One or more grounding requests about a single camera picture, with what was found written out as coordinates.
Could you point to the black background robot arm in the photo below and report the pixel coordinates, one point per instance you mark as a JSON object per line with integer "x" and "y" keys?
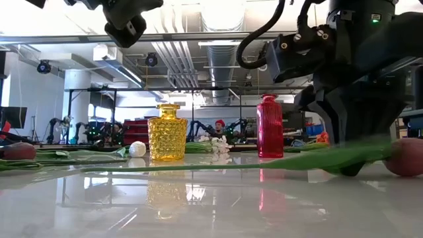
{"x": 57, "y": 127}
{"x": 198, "y": 129}
{"x": 81, "y": 130}
{"x": 236, "y": 127}

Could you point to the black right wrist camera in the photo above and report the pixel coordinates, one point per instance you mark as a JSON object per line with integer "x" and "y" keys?
{"x": 297, "y": 56}

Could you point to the black background rig frame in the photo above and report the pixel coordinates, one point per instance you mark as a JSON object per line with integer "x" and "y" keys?
{"x": 165, "y": 88}

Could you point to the person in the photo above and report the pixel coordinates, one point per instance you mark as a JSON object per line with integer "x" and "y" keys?
{"x": 219, "y": 127}
{"x": 116, "y": 129}

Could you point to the silver ventilation duct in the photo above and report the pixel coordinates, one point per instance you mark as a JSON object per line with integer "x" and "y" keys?
{"x": 221, "y": 66}

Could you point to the white artificial tulip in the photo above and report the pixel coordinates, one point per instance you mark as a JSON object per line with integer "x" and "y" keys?
{"x": 137, "y": 149}

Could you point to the red drawer cabinet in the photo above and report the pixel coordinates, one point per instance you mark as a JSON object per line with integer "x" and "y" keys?
{"x": 135, "y": 130}

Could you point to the red glass vase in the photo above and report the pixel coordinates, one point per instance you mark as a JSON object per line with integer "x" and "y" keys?
{"x": 270, "y": 129}

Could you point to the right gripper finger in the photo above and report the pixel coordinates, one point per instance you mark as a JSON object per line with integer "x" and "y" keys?
{"x": 370, "y": 122}
{"x": 328, "y": 115}

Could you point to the orange artificial flower spray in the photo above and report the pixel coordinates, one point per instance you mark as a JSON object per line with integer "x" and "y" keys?
{"x": 323, "y": 137}

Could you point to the grey overhead frame beam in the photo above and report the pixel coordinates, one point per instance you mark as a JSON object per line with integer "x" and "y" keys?
{"x": 99, "y": 38}

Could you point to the white artificial flower spray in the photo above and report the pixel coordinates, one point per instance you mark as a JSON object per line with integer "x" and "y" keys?
{"x": 219, "y": 143}

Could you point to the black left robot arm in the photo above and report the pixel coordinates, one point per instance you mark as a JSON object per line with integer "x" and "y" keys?
{"x": 36, "y": 2}

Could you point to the blue storage bin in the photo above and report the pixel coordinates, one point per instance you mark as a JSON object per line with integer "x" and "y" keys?
{"x": 314, "y": 129}

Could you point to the black monitor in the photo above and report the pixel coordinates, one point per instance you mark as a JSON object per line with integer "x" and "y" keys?
{"x": 13, "y": 117}

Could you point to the yellow glass vase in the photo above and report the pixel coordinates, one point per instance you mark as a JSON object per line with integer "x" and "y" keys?
{"x": 167, "y": 132}

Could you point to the black aluminium table frame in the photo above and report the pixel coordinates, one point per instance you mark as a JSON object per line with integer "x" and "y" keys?
{"x": 244, "y": 148}

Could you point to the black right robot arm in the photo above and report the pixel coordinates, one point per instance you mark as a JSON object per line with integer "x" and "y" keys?
{"x": 360, "y": 13}

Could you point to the black ceiling camera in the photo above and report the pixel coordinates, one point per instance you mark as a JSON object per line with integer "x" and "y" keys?
{"x": 44, "y": 67}
{"x": 151, "y": 59}

